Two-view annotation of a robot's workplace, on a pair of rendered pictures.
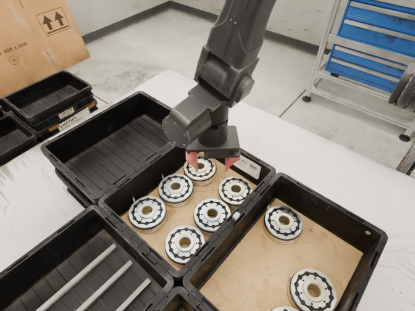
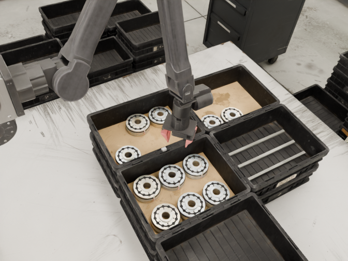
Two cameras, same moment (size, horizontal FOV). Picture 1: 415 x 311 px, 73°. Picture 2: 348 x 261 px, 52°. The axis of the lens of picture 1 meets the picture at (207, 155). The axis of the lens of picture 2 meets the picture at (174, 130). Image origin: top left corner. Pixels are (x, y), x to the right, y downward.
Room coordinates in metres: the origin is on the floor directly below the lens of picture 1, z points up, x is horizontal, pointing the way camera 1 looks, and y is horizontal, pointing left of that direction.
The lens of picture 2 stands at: (1.14, 0.17, 2.01)
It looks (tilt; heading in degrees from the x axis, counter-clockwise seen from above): 49 degrees down; 194
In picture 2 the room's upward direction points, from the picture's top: 7 degrees clockwise
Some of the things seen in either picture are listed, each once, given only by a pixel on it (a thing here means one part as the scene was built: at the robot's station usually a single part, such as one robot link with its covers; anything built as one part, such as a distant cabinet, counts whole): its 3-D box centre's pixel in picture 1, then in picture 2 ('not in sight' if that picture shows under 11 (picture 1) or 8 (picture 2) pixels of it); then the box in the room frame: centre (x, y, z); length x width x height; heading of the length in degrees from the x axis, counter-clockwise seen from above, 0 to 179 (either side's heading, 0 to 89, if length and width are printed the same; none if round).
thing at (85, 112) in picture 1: (77, 124); not in sight; (1.29, 0.79, 0.41); 0.31 x 0.02 x 0.16; 141
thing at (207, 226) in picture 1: (212, 214); (172, 175); (0.40, -0.01, 0.86); 0.10 x 0.10 x 0.01
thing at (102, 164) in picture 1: (126, 148); (228, 260); (0.65, 0.27, 0.87); 0.40 x 0.30 x 0.11; 139
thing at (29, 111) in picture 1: (62, 121); not in sight; (1.37, 0.92, 0.37); 0.40 x 0.30 x 0.45; 141
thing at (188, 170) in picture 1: (199, 167); (165, 216); (0.57, 0.02, 0.86); 0.10 x 0.10 x 0.01
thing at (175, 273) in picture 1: (191, 187); (183, 182); (0.45, 0.04, 0.92); 0.40 x 0.30 x 0.02; 139
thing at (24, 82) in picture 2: not in sight; (25, 82); (0.68, -0.31, 1.45); 0.09 x 0.08 x 0.12; 52
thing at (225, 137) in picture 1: (212, 129); (180, 120); (0.40, -0.01, 1.17); 0.10 x 0.07 x 0.07; 93
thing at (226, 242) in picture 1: (285, 267); (145, 133); (0.25, -0.18, 0.87); 0.40 x 0.30 x 0.11; 139
